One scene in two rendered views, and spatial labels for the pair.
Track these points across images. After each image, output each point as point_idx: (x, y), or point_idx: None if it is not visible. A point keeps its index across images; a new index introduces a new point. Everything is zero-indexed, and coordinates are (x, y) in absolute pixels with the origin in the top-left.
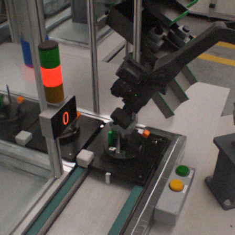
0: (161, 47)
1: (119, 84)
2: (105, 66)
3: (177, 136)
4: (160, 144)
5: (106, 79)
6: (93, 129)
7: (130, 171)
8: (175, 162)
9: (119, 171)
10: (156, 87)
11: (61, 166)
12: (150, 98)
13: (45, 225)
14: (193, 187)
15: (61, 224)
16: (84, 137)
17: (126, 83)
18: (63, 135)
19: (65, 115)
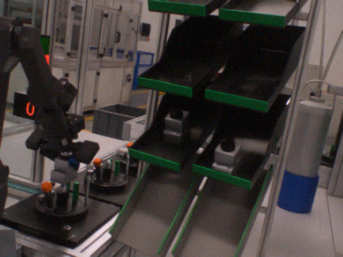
0: (182, 147)
1: (71, 116)
2: (320, 254)
3: (81, 256)
4: (61, 234)
5: (278, 252)
6: (103, 198)
7: (16, 209)
8: (27, 251)
9: (20, 203)
10: (38, 111)
11: (36, 171)
12: (44, 130)
13: None
14: None
15: None
16: (89, 192)
17: (74, 120)
18: (90, 178)
19: (31, 106)
